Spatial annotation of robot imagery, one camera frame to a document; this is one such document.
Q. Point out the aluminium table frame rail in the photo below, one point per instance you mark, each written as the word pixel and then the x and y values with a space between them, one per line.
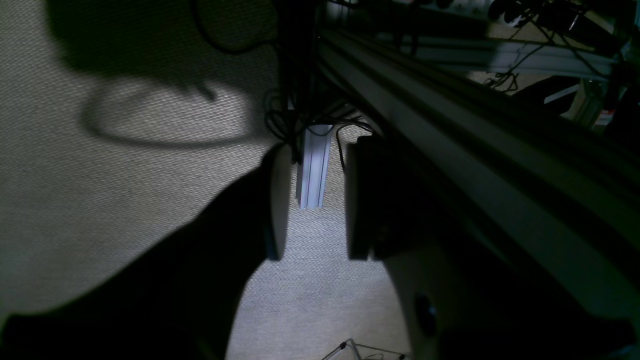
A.
pixel 565 199

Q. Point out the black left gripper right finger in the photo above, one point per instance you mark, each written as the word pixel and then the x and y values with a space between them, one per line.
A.
pixel 465 292

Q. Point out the aluminium frame leg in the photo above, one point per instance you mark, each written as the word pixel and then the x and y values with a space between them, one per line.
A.
pixel 313 168

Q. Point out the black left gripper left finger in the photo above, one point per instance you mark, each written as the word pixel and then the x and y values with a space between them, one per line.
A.
pixel 179 299

